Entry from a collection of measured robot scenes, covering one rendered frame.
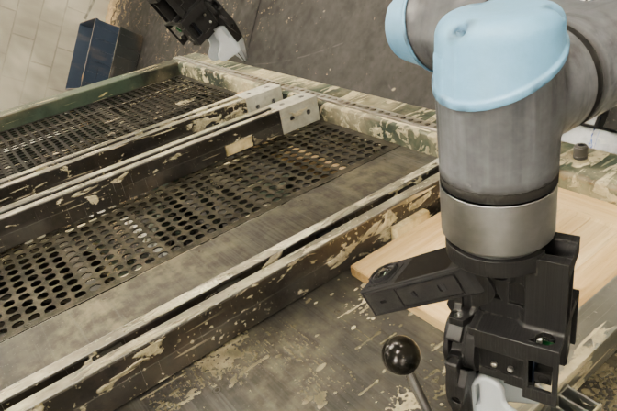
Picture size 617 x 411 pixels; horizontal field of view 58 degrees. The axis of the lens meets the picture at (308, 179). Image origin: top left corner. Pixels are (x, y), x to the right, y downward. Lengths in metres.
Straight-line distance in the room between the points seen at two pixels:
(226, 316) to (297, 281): 0.12
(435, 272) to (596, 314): 0.39
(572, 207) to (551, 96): 0.71
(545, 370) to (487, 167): 0.17
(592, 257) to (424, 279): 0.52
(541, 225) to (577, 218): 0.64
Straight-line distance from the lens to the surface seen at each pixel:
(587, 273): 0.89
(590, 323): 0.78
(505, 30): 0.32
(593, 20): 0.41
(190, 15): 1.02
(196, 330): 0.80
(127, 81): 2.25
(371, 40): 2.83
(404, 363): 0.56
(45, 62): 6.00
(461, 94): 0.34
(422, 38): 0.49
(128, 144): 1.49
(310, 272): 0.87
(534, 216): 0.37
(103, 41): 5.07
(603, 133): 1.26
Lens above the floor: 1.88
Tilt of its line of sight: 41 degrees down
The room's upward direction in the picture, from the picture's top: 77 degrees counter-clockwise
